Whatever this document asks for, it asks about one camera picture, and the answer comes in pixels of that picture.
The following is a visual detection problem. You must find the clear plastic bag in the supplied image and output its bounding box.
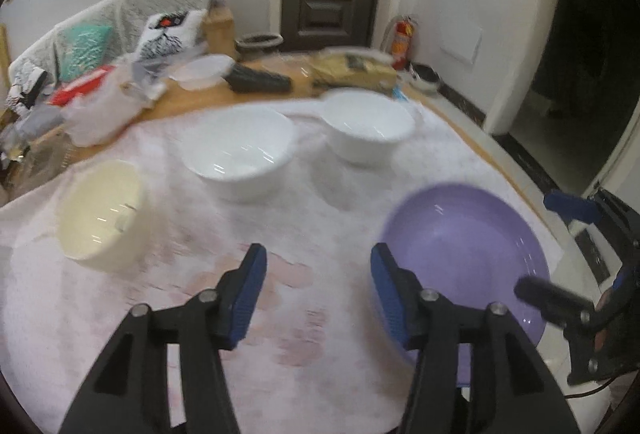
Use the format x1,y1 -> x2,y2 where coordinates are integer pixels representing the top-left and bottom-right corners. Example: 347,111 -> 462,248
64,63 -> 168,146

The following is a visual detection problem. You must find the purple plate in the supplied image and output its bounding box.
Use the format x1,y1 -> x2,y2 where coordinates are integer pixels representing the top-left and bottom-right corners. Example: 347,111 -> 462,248
375,183 -> 551,360

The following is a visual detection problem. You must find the teal cushion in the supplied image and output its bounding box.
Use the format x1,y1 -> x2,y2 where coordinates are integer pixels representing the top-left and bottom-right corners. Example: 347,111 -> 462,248
57,23 -> 113,80

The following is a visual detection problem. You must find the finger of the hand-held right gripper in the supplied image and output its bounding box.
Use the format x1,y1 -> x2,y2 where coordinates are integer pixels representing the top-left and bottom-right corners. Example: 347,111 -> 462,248
544,190 -> 601,225
515,277 -> 596,329

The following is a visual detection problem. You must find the red packet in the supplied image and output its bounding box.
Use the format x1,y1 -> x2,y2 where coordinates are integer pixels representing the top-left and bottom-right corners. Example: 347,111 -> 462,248
50,66 -> 117,106

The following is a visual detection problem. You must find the wooden box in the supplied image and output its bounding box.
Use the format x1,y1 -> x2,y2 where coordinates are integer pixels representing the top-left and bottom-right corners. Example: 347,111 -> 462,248
204,7 -> 237,61

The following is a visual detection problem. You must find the white pink printed tablecloth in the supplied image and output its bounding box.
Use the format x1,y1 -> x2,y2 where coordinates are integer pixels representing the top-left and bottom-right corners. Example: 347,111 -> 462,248
0,97 -> 563,434

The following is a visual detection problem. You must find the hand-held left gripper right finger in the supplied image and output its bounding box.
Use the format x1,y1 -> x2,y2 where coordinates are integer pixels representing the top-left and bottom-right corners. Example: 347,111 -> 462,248
370,243 -> 583,434

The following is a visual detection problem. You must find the red fire extinguisher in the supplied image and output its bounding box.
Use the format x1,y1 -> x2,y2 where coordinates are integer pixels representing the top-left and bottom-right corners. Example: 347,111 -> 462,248
384,14 -> 420,70

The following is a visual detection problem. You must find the yellow paper package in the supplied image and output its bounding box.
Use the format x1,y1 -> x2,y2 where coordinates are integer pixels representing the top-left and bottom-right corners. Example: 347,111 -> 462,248
310,50 -> 399,91

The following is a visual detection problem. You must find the cream bowl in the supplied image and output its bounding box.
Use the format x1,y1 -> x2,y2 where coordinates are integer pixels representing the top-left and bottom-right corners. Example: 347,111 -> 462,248
55,160 -> 151,272

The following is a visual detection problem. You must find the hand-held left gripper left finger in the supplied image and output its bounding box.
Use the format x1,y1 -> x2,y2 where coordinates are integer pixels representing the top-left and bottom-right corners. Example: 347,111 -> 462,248
57,243 -> 268,434

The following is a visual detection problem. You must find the large white bowl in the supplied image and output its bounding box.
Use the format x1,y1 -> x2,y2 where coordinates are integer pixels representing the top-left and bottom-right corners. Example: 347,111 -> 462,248
180,108 -> 296,202

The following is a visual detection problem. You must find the owl print cushion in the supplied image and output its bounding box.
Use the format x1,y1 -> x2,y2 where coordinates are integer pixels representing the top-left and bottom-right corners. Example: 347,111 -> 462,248
135,9 -> 206,60

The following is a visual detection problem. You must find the dark floor bowl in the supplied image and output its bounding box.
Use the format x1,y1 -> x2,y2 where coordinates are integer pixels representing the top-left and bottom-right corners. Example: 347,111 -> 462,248
410,62 -> 441,94

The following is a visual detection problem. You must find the white wall panel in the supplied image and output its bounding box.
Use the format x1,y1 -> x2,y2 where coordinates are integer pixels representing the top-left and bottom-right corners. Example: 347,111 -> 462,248
440,22 -> 484,65

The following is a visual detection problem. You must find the dark ceramic pot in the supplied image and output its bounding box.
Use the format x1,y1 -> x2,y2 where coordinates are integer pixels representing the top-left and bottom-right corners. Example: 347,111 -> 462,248
236,33 -> 284,61

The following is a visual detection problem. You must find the small white bowl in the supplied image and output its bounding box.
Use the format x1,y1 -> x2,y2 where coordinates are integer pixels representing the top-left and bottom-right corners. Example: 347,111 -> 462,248
324,92 -> 417,165

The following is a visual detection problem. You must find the clear plastic container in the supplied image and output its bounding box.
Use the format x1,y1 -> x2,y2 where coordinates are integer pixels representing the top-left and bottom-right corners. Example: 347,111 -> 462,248
170,55 -> 236,91

